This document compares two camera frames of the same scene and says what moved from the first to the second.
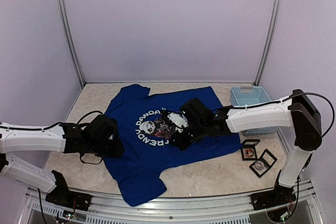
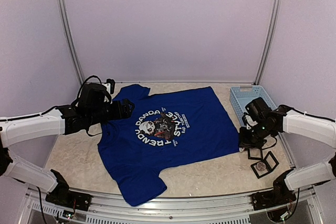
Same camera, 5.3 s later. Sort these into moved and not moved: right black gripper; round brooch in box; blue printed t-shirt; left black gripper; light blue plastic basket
Moved: left black gripper; right black gripper
Not moved: round brooch in box; blue printed t-shirt; light blue plastic basket
